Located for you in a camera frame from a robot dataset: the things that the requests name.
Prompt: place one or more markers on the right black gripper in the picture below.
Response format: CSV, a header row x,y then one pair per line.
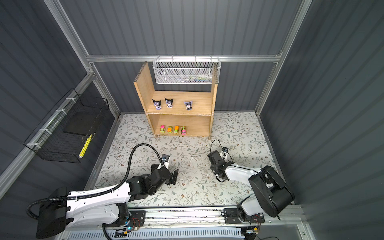
x,y
212,167

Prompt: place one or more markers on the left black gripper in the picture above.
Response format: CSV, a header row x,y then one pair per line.
x,y
171,180

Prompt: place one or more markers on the orange green toy car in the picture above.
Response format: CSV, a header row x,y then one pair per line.
x,y
169,129

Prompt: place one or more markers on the pink green toy truck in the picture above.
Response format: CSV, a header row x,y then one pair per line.
x,y
183,130

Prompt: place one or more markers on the pink green toy car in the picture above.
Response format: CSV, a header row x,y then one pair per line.
x,y
163,129

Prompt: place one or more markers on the black purple figurine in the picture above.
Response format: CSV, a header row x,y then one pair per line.
x,y
169,103
188,105
157,104

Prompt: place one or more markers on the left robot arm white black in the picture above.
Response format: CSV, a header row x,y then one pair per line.
x,y
105,207

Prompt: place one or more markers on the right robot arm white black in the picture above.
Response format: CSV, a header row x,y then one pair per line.
x,y
271,193

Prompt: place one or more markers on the wooden two-tier shelf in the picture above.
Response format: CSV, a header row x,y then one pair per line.
x,y
198,121

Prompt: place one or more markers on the yellow green marker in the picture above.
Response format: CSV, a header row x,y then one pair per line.
x,y
85,147

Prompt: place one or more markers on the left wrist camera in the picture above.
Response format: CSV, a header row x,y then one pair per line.
x,y
165,161

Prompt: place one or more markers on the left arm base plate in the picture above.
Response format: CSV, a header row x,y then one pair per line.
x,y
133,219

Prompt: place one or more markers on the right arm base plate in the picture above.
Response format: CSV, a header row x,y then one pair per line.
x,y
238,216

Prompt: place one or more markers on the aluminium rail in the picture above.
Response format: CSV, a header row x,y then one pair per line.
x,y
212,216

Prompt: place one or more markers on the white ribbed cable duct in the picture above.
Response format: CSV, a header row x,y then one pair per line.
x,y
178,233

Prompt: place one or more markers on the white wire mesh basket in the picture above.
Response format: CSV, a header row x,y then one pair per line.
x,y
179,73

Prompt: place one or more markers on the black wire basket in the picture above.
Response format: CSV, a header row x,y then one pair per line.
x,y
63,136

